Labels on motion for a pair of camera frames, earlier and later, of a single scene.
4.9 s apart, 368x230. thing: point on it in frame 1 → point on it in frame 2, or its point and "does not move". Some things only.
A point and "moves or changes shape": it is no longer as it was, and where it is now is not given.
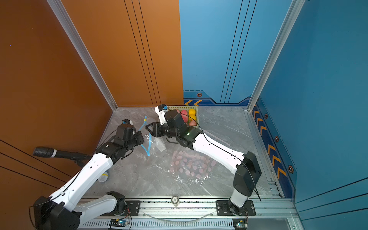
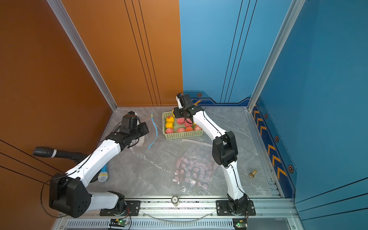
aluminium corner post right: (295, 8) does not move
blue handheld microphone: (103, 178) does not move
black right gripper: (157, 127) → (176, 112)
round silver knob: (175, 200) does not move
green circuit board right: (240, 223) does not move
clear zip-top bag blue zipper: (151, 144) moves or changes shape
